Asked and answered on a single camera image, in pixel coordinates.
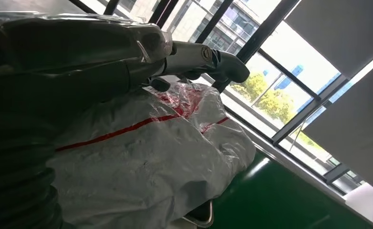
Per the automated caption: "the white red printed plastic package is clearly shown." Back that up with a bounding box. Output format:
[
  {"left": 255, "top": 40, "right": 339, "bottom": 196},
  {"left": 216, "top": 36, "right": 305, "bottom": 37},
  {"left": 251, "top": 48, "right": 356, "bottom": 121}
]
[{"left": 47, "top": 81, "right": 257, "bottom": 229}]

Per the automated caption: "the left arm ribbed grey sleeve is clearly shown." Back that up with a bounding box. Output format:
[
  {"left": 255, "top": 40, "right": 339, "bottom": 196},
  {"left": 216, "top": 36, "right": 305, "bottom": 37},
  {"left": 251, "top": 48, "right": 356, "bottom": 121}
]
[{"left": 0, "top": 107, "right": 65, "bottom": 229}]

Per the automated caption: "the glass office building outside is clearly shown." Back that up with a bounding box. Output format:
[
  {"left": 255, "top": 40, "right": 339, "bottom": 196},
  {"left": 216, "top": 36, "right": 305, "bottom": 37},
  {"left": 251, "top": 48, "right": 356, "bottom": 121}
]
[{"left": 120, "top": 0, "right": 283, "bottom": 56}]

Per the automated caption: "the green tree outside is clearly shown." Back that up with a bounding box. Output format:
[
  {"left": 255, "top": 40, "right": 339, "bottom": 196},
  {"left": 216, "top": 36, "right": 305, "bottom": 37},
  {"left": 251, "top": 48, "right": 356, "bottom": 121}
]
[{"left": 230, "top": 72, "right": 297, "bottom": 125}]

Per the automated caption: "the small grey roller blind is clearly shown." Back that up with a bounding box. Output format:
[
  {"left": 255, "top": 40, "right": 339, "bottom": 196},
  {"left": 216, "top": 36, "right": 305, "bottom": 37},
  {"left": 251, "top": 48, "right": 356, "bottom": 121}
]
[{"left": 283, "top": 0, "right": 373, "bottom": 80}]

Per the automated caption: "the large grey roller blind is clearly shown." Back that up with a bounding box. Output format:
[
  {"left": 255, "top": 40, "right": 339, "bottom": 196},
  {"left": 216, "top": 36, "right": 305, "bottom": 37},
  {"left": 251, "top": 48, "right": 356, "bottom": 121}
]
[{"left": 302, "top": 56, "right": 373, "bottom": 191}]

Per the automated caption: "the white window sill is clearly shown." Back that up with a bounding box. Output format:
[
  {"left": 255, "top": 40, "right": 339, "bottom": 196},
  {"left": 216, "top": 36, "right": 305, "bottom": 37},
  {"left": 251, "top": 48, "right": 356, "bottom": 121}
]
[{"left": 202, "top": 75, "right": 373, "bottom": 229}]

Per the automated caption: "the black window frame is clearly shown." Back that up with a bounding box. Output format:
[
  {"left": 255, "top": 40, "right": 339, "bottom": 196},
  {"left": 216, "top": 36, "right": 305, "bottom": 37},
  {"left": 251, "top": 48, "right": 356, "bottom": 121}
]
[{"left": 69, "top": 0, "right": 367, "bottom": 196}]

